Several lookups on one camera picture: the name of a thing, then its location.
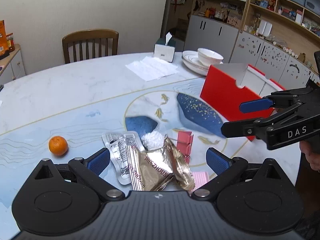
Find white plastic bag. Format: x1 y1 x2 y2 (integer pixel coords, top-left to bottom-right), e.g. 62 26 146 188
141 131 164 151

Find wooden shelf unit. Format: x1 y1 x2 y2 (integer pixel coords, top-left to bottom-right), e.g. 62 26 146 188
241 0 319 65

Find pink eraser block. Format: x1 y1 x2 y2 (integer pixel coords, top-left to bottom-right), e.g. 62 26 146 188
189 172 209 194

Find green white tissue box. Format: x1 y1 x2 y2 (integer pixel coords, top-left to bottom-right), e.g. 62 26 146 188
153 32 176 63

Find orange tangerine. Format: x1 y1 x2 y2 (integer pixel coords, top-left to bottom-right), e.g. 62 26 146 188
48 136 68 156

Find person's right hand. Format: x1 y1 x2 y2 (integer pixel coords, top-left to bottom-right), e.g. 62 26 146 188
299 141 320 172

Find pink binder clip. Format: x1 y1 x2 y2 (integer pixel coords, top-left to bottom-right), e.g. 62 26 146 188
176 131 194 157

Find white porcelain bowl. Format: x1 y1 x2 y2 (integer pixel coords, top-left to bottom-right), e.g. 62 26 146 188
197 48 224 67

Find stacked white plates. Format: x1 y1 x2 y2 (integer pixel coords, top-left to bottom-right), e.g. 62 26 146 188
182 50 210 76

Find white side cabinet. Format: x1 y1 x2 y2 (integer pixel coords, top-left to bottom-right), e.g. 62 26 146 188
0 44 26 85

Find silver foil pouch black text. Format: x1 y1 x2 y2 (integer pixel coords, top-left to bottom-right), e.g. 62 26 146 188
102 131 145 185

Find white paper napkin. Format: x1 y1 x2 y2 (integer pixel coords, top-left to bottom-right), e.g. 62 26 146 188
126 56 178 81

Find orange snack bag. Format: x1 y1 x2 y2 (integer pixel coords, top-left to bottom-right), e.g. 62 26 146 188
0 20 9 56

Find white grey wall cabinet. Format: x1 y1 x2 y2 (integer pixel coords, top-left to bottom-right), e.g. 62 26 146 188
184 0 319 88

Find brown wooden chair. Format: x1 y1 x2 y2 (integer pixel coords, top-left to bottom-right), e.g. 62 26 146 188
62 29 119 64

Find gold snack wrapper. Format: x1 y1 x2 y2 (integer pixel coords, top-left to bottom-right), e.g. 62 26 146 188
126 137 195 191

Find red white cardboard box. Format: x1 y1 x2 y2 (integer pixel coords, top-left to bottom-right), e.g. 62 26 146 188
199 63 287 142

